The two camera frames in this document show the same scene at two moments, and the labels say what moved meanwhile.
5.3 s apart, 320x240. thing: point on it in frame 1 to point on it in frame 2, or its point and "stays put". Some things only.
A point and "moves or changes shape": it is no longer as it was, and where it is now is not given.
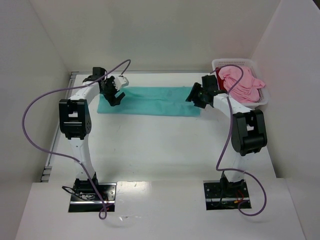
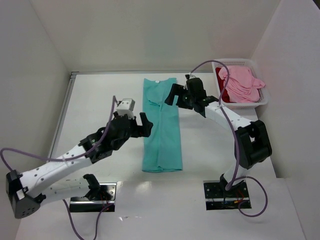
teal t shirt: (158, 101) moves or changes shape
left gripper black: (111, 93) to (137, 127)
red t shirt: (220, 81) stays put
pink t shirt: (246, 90) stays put
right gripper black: (196, 93) to (181, 94)
